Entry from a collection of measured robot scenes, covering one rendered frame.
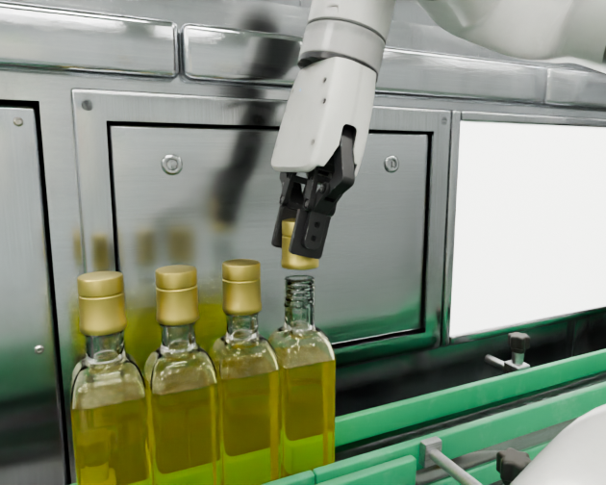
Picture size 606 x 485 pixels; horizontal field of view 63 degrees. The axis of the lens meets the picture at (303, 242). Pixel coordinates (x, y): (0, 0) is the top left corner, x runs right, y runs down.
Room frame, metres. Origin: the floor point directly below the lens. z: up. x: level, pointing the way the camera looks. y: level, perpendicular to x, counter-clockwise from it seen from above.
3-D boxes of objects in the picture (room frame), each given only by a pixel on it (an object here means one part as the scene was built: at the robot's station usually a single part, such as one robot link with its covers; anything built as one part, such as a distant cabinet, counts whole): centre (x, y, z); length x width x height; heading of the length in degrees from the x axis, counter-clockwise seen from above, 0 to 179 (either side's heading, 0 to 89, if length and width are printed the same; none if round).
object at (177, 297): (0.40, 0.11, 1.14); 0.04 x 0.04 x 0.04
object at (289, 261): (0.46, 0.00, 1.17); 0.04 x 0.04 x 0.04
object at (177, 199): (0.69, -0.18, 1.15); 0.90 x 0.03 x 0.34; 116
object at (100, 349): (0.38, 0.16, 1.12); 0.03 x 0.03 x 0.05
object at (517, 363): (0.68, -0.30, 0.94); 0.07 x 0.04 x 0.13; 26
